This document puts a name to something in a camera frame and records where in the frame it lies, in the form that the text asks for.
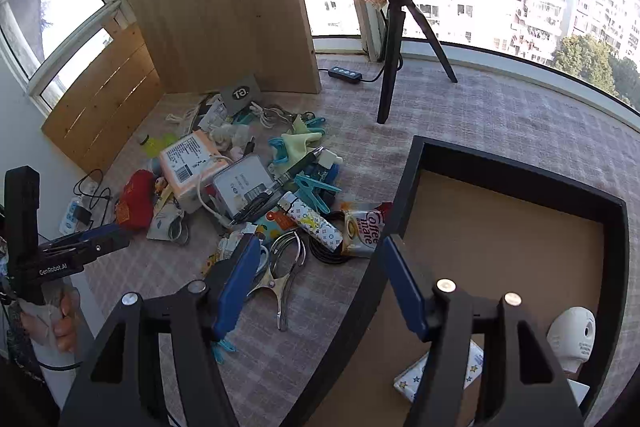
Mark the person left hand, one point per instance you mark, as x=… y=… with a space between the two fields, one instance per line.
x=54 y=324

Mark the large wooden board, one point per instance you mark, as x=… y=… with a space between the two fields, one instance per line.
x=203 y=45

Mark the red fabric pouch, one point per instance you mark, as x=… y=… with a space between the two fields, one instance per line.
x=134 y=209

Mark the wooden slat panel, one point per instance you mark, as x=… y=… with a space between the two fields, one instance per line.
x=106 y=104

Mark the silver tin box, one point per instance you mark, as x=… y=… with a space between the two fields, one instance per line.
x=237 y=185

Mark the black pen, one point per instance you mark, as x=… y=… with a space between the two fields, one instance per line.
x=261 y=201

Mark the coffee mate sachet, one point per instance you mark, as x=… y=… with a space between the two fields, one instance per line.
x=362 y=230

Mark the star patterned tissue pack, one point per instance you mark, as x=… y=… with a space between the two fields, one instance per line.
x=407 y=383

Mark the patterned lighter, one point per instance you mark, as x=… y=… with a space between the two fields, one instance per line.
x=311 y=221

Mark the orange tissue pack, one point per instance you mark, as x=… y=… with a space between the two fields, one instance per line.
x=188 y=164

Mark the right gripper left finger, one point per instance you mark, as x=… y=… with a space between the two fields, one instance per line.
x=120 y=381

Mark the white shower cap sachet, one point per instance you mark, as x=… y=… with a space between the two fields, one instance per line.
x=169 y=225

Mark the green cloth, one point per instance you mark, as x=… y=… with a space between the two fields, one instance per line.
x=299 y=140

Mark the white pencil sharpener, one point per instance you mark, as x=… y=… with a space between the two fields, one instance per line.
x=571 y=337

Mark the black tray with cork bottom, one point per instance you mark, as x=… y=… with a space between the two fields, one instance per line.
x=493 y=225

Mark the yellow shuttlecock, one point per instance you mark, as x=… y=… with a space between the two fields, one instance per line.
x=152 y=145

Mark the teal clothespin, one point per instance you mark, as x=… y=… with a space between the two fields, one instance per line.
x=308 y=191

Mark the white power strip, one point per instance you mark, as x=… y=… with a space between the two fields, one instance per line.
x=69 y=222

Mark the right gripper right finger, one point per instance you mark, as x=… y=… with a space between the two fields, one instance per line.
x=522 y=383

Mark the grey T9 card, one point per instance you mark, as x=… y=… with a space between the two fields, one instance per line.
x=240 y=94

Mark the large metal clip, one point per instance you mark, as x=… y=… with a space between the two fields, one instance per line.
x=287 y=255

